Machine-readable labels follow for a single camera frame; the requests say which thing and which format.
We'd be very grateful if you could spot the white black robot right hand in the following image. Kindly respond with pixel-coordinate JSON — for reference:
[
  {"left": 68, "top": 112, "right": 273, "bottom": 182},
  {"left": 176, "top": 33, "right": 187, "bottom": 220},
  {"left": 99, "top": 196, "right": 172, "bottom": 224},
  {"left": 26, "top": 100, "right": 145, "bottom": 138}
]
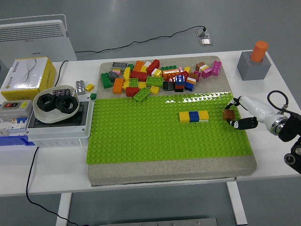
[{"left": 224, "top": 96, "right": 284, "bottom": 131}]

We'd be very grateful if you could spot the magenta long toy brick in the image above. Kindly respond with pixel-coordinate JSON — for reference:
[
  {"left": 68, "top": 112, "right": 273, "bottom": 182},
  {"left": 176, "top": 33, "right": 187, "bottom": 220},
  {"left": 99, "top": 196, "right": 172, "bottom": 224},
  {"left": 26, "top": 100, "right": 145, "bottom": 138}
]
[{"left": 211, "top": 60, "right": 222, "bottom": 76}]

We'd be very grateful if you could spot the pink open toy brick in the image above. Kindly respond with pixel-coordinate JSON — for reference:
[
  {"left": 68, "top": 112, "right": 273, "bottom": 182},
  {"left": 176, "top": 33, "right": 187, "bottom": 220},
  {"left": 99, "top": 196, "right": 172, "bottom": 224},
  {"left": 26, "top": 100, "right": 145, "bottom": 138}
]
[{"left": 201, "top": 66, "right": 212, "bottom": 79}]

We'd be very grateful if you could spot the brown white toy brick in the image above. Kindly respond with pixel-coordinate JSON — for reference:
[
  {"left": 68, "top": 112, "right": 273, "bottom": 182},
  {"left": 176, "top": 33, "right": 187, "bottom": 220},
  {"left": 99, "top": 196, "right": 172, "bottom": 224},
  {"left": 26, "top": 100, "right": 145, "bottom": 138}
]
[{"left": 195, "top": 61, "right": 207, "bottom": 73}]

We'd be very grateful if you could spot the green studded baseplate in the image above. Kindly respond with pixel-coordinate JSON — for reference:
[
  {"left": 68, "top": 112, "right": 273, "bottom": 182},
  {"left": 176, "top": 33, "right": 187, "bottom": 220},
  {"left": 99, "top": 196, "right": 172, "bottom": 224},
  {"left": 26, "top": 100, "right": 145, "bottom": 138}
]
[{"left": 86, "top": 92, "right": 253, "bottom": 165}]

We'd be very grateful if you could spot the red tall toy brick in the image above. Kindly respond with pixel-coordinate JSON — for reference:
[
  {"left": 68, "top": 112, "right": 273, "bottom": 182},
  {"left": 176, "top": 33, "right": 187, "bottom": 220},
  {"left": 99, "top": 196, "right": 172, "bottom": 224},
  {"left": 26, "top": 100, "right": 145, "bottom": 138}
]
[{"left": 146, "top": 59, "right": 160, "bottom": 75}]

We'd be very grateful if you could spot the red long toy brick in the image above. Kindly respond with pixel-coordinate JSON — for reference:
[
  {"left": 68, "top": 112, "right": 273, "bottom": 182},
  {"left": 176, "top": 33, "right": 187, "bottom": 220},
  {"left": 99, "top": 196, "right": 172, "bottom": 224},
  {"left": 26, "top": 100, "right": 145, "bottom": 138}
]
[{"left": 130, "top": 71, "right": 148, "bottom": 82}]

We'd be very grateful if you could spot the orange long toy brick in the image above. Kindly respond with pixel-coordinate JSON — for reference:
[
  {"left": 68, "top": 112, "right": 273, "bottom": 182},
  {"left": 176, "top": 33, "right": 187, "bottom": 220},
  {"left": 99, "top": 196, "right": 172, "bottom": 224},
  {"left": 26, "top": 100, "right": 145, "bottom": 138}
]
[{"left": 112, "top": 78, "right": 125, "bottom": 95}]

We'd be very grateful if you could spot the dark green long toy brick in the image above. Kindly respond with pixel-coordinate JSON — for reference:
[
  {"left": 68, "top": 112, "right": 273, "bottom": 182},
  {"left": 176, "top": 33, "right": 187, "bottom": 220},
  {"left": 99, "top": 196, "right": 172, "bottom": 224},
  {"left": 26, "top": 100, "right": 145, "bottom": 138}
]
[{"left": 100, "top": 72, "right": 113, "bottom": 89}]

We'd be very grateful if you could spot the grey clear toy brick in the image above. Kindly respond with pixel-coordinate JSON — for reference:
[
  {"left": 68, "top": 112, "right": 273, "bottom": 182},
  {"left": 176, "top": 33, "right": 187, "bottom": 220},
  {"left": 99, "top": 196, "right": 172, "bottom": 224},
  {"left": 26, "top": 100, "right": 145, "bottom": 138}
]
[{"left": 75, "top": 80, "right": 86, "bottom": 96}]

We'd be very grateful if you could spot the grey cube holder block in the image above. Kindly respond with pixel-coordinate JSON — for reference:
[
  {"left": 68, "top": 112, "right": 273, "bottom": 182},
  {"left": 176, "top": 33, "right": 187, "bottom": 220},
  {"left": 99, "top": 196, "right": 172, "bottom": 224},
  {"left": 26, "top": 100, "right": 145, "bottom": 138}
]
[{"left": 237, "top": 51, "right": 271, "bottom": 81}]

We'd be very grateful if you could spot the orange cylinder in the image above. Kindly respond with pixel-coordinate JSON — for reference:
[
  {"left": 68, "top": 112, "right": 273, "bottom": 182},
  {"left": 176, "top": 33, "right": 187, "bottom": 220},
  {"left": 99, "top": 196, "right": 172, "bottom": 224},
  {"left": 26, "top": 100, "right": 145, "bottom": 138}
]
[{"left": 250, "top": 40, "right": 269, "bottom": 63}]

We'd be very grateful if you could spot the brown white blue brick stack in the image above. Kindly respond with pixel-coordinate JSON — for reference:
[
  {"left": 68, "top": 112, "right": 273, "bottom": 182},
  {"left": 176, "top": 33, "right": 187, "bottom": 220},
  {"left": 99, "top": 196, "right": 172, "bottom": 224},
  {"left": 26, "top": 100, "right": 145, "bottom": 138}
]
[{"left": 184, "top": 72, "right": 198, "bottom": 92}]

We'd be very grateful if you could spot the orange printed long brick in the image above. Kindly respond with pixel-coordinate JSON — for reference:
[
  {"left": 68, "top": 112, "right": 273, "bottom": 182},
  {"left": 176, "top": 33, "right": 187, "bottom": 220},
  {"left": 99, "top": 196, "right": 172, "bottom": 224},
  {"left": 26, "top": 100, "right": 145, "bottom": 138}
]
[{"left": 162, "top": 69, "right": 182, "bottom": 81}]

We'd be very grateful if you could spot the open floor socket with plug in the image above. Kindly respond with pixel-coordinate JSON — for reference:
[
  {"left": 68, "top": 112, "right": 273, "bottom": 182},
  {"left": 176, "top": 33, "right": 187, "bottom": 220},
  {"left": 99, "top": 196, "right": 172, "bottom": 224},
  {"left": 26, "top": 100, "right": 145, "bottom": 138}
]
[{"left": 195, "top": 27, "right": 210, "bottom": 38}]

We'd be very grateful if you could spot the white table leg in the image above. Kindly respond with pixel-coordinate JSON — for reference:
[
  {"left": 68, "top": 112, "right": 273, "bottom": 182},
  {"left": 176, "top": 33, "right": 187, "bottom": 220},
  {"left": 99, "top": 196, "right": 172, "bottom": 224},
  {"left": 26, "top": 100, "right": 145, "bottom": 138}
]
[
  {"left": 55, "top": 193, "right": 72, "bottom": 226},
  {"left": 226, "top": 181, "right": 248, "bottom": 226}
]

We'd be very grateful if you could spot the light green long brick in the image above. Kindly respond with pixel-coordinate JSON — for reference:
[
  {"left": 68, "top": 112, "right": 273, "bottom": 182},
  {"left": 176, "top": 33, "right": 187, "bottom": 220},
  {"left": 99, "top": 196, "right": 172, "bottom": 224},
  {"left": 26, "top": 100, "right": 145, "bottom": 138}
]
[
  {"left": 133, "top": 88, "right": 151, "bottom": 102},
  {"left": 146, "top": 76, "right": 164, "bottom": 87}
]

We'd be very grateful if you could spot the grey-brown mat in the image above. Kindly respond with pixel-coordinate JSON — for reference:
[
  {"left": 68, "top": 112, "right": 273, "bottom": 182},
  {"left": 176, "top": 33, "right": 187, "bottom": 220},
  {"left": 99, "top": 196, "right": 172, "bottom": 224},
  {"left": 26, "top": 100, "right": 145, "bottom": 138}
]
[{"left": 87, "top": 55, "right": 257, "bottom": 187}]

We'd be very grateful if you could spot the small black printed component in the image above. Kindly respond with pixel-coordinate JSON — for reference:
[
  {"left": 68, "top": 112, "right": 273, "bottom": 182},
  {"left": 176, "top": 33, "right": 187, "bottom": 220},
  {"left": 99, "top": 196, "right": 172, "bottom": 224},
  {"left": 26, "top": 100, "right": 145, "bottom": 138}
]
[{"left": 53, "top": 87, "right": 71, "bottom": 97}]

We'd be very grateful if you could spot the black hex nut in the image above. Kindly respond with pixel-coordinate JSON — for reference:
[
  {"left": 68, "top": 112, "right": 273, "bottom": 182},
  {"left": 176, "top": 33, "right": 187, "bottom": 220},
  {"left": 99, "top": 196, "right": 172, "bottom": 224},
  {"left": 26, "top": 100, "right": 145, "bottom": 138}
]
[
  {"left": 55, "top": 96, "right": 76, "bottom": 115},
  {"left": 37, "top": 93, "right": 57, "bottom": 112}
]

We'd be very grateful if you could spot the white bowl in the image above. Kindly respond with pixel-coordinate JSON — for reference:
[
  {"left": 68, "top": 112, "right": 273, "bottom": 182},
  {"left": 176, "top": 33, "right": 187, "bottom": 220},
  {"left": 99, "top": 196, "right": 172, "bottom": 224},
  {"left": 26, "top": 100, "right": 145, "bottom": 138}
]
[{"left": 32, "top": 85, "right": 80, "bottom": 124}]

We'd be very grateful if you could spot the white panel heater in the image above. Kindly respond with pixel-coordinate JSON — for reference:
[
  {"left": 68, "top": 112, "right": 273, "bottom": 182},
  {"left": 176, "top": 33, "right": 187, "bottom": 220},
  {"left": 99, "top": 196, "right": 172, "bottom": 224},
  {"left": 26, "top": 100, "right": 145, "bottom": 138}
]
[{"left": 0, "top": 14, "right": 78, "bottom": 62}]

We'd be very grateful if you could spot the yellow white carton box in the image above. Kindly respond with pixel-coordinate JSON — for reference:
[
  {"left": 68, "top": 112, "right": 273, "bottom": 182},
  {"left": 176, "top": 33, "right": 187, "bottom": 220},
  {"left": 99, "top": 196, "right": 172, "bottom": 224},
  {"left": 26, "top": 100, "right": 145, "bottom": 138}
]
[{"left": 0, "top": 56, "right": 57, "bottom": 101}]

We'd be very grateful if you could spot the white blue circuit breaker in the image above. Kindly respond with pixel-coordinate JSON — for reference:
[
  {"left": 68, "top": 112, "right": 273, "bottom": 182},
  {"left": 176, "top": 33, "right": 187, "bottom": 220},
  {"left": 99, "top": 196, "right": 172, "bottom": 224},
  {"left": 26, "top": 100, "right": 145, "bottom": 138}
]
[{"left": 0, "top": 116, "right": 30, "bottom": 137}]

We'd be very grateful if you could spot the blue white plastic box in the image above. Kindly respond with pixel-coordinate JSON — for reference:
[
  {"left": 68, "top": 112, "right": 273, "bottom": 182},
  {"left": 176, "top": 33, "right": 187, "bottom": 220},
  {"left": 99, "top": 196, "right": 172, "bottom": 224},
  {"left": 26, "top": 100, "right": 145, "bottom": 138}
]
[{"left": 0, "top": 135, "right": 40, "bottom": 165}]

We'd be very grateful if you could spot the black floor cable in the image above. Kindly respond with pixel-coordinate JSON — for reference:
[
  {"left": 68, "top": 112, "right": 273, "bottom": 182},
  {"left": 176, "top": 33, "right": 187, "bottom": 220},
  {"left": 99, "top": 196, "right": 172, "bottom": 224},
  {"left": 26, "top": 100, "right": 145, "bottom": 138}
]
[{"left": 74, "top": 25, "right": 207, "bottom": 54}]

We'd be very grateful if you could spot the thin white cable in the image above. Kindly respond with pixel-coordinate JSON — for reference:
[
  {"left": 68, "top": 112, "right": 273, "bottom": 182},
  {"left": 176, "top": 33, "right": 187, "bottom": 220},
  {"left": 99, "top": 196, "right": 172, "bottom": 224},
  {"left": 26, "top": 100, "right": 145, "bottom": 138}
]
[{"left": 79, "top": 138, "right": 88, "bottom": 155}]

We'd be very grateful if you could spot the white electrical enclosure box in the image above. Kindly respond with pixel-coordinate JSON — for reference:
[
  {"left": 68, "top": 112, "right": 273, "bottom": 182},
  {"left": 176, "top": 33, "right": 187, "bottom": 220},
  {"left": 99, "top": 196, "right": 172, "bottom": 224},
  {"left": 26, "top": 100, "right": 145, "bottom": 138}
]
[{"left": 25, "top": 98, "right": 95, "bottom": 148}]

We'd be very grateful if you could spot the thin black table cable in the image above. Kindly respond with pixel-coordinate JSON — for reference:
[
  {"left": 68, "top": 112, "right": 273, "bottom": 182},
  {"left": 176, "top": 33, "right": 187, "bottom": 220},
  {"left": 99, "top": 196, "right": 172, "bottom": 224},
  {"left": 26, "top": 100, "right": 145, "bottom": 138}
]
[{"left": 54, "top": 60, "right": 69, "bottom": 87}]

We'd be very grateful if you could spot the black cable hanging off table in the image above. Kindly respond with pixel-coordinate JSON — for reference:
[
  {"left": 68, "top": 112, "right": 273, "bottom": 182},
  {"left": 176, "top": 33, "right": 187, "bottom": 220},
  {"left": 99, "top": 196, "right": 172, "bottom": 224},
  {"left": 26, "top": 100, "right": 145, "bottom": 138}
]
[{"left": 25, "top": 146, "right": 80, "bottom": 226}]

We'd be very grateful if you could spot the grey switch box red button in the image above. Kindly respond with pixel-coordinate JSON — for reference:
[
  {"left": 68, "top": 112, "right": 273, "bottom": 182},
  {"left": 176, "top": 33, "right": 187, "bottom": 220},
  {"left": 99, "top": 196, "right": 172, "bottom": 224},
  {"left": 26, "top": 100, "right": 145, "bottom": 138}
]
[{"left": 0, "top": 99, "right": 33, "bottom": 121}]

